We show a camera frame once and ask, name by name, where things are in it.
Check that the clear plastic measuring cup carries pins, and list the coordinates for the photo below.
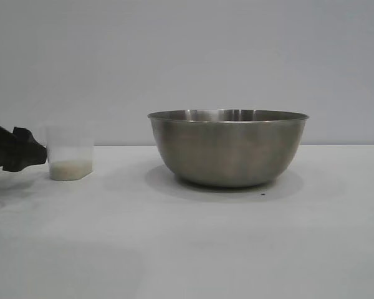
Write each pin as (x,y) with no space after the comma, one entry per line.
(70,143)

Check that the white uncooked rice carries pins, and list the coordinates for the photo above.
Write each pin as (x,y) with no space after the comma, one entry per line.
(70,170)

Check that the stainless steel mixing bowl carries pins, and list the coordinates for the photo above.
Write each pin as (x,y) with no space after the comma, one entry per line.
(229,149)

